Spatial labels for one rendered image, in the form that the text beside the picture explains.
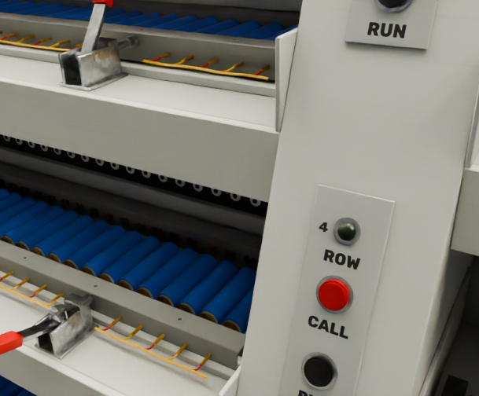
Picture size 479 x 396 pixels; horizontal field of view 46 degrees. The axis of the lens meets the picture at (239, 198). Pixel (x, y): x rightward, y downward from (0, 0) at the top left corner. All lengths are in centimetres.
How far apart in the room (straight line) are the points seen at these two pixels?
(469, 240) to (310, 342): 10
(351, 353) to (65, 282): 26
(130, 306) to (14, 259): 13
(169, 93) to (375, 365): 21
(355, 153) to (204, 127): 9
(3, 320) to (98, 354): 9
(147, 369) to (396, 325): 19
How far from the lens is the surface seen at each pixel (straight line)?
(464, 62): 28
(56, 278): 48
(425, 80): 28
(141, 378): 41
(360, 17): 29
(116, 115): 37
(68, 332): 44
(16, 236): 57
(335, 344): 30
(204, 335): 40
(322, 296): 30
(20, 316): 49
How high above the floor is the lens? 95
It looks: 10 degrees down
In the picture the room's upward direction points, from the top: 9 degrees clockwise
